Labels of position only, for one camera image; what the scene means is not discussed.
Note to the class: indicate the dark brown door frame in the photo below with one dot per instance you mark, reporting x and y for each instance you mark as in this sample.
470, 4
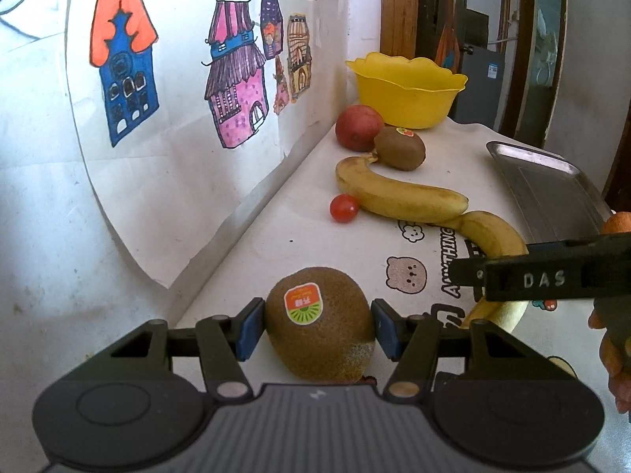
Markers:
522, 59

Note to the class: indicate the small red tomato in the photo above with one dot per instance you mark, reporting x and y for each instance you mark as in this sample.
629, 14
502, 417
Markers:
344, 208

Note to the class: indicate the wooden door frame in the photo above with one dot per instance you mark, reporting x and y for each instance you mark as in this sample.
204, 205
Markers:
397, 5

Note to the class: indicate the grey washing machine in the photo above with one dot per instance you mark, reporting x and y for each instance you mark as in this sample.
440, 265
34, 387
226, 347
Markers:
480, 79

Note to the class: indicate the yellow banana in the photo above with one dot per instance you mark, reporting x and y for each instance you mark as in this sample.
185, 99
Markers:
493, 236
399, 199

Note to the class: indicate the dark red apple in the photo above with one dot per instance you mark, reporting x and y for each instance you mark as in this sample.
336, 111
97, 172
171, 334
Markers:
359, 128

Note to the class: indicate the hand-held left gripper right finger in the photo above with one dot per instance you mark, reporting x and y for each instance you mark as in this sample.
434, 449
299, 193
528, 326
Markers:
387, 327

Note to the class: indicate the large brown kiwi with sticker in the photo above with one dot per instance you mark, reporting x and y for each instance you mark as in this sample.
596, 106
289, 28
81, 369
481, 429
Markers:
320, 327

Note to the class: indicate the metal tray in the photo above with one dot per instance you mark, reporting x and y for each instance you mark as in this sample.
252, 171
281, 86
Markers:
547, 187

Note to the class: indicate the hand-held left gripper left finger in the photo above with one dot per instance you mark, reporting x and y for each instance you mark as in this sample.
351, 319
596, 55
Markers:
250, 330

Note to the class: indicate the yellow plastic bowl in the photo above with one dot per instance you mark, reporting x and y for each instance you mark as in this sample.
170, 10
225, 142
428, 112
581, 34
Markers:
406, 93

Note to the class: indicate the coloured houses drawing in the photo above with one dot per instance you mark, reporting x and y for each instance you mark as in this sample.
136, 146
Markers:
187, 167

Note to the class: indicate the person's right hand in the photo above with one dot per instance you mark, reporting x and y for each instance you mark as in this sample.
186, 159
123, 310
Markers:
614, 359

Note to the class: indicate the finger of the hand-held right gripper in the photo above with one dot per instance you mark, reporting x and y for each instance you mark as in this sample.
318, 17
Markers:
542, 278

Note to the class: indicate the small brown kiwi with sticker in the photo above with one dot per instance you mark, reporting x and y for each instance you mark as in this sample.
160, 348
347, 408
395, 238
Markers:
400, 149

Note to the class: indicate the brown wooden door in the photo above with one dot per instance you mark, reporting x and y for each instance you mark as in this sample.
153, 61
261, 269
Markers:
622, 167

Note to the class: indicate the orange dress door poster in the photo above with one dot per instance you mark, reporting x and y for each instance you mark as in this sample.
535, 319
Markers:
447, 44

